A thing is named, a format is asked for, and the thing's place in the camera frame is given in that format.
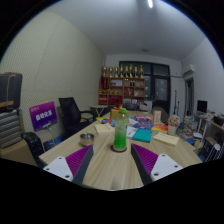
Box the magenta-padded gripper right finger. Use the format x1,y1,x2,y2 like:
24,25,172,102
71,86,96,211
130,143,184,186

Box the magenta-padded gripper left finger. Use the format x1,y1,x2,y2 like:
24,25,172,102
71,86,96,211
43,144,95,186

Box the green drink bottle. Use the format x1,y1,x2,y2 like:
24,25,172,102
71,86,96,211
112,107,130,153

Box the wide cream book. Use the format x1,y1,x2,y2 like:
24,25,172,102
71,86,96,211
152,131,181,148

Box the black chair armrest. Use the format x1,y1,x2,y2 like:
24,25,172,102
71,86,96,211
21,131,46,168

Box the teal book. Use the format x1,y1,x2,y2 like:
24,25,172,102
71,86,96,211
131,128,154,144

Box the orange book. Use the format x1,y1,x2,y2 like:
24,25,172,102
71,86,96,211
151,123,169,134

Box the small steel cup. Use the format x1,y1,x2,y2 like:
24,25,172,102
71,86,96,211
79,132,95,147

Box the blue colourful book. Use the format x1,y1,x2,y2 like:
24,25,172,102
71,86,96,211
133,121,155,130

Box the pink flowers in white pot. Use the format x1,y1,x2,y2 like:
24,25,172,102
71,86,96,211
167,114,181,136

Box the white paper sheet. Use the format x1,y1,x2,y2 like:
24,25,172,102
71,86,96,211
126,125,139,139

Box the small standing card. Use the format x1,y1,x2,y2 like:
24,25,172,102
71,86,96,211
152,110,163,125

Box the white round stool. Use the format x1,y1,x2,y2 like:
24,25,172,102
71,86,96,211
204,143,223,163

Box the pink box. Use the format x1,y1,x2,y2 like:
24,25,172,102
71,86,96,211
134,115,153,123

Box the purple sign board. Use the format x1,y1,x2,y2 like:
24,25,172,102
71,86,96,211
28,101,58,132

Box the flat round red coaster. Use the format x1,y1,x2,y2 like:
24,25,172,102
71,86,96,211
110,144,128,154

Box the black office chair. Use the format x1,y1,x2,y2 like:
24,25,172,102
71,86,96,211
58,96,96,134

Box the small cream book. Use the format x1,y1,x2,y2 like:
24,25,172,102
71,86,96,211
93,122,116,136

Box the grey striped cushion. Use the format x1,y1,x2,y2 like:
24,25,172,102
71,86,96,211
0,109,23,149

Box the cluttered wooden side desk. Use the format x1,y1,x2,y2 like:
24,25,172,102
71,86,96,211
194,114,224,158

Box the black tripod stand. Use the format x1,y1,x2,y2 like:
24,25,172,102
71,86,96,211
171,89,180,116

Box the black computer monitor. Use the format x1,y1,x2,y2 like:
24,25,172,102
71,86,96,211
196,99,209,114

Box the small round white table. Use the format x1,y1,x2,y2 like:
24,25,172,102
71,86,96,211
89,104,109,118

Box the yellow gift box red ribbon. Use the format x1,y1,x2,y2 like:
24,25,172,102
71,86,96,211
109,104,124,121

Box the dark glass door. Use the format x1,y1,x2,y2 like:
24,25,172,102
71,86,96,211
118,60,172,114

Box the wooden shelf unit with trophies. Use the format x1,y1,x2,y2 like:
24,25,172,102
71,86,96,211
97,64,147,108

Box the black case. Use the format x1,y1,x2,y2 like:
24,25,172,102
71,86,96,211
0,72,24,114

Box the white wall air conditioner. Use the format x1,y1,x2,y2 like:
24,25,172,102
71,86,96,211
182,63,196,78

